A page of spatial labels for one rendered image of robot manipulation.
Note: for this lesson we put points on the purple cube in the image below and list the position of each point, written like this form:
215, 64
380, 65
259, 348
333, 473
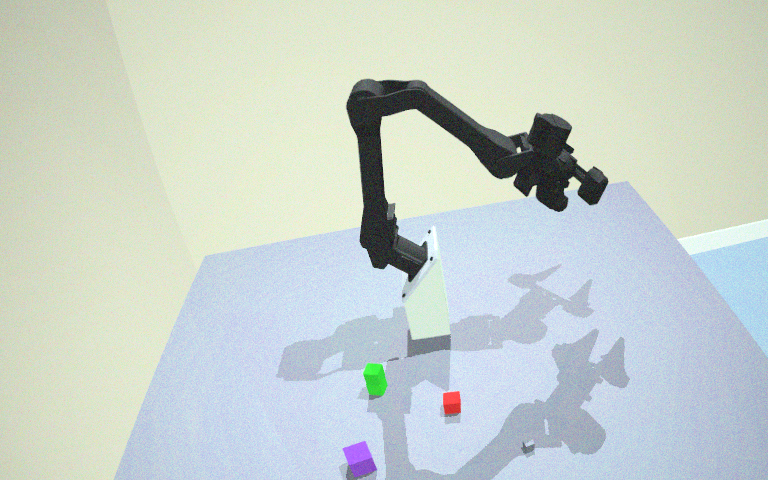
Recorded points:
359, 459

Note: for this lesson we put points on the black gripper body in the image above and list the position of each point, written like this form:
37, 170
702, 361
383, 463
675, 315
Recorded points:
593, 182

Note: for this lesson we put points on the red block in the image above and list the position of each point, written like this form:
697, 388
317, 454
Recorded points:
451, 402

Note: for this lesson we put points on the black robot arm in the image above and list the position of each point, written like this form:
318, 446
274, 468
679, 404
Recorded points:
535, 164

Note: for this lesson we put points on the green block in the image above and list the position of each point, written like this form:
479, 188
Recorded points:
374, 374
378, 390

